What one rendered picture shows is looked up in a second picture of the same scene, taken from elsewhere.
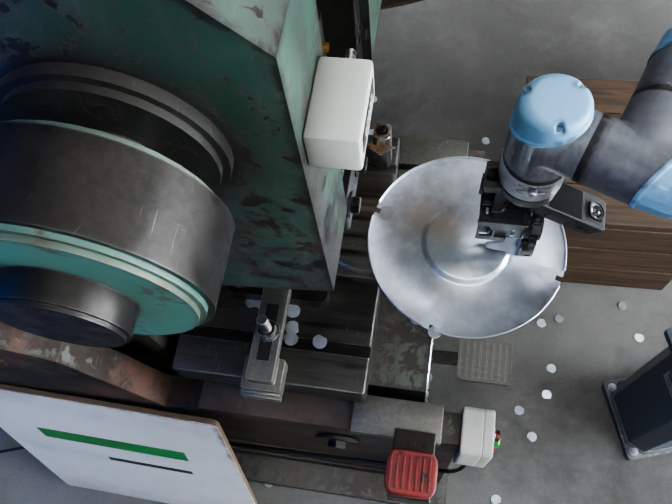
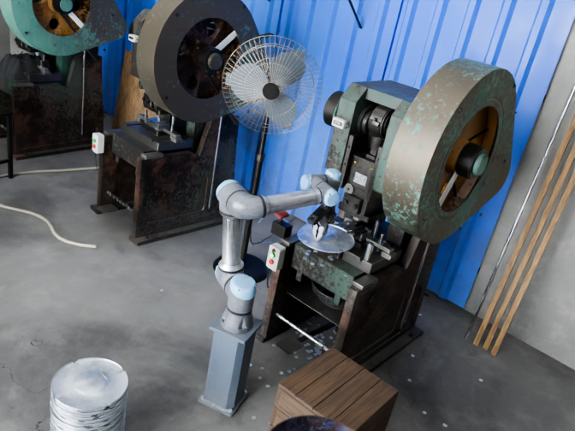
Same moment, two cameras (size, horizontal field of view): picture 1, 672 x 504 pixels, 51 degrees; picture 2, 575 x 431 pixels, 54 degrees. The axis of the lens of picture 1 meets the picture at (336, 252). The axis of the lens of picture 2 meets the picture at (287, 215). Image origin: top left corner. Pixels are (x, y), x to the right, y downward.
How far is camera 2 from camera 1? 2.81 m
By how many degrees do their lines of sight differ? 74
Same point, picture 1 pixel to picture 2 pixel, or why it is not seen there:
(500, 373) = (281, 344)
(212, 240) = (329, 108)
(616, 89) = (370, 408)
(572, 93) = (334, 172)
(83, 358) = not seen: hidden behind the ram
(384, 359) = not seen: hidden behind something
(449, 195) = (341, 242)
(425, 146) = (368, 280)
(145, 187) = (335, 98)
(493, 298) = (307, 233)
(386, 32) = not seen: outside the picture
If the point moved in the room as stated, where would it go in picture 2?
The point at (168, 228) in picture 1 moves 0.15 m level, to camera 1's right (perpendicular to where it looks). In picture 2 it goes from (331, 100) to (321, 104)
